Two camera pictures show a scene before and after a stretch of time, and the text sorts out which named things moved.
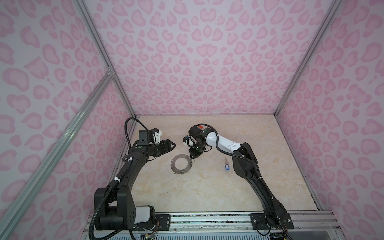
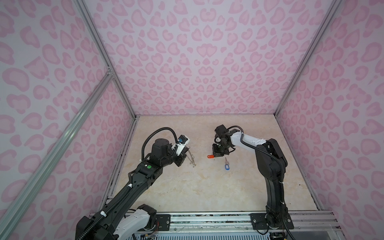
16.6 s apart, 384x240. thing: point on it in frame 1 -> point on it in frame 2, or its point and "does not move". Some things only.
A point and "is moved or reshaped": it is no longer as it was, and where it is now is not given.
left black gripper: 166,147 -> 180,157
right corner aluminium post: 329,16 does not move
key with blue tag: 227,166 does not move
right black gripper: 193,154 -> 216,153
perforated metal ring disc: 183,171 is moved or reshaped
